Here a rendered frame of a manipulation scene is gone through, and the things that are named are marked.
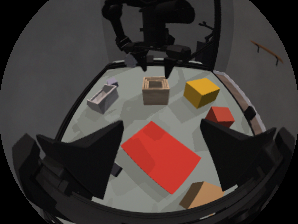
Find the yellow block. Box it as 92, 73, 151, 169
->
184, 79, 221, 109

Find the red flat rectangular block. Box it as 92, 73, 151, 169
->
121, 121, 201, 194

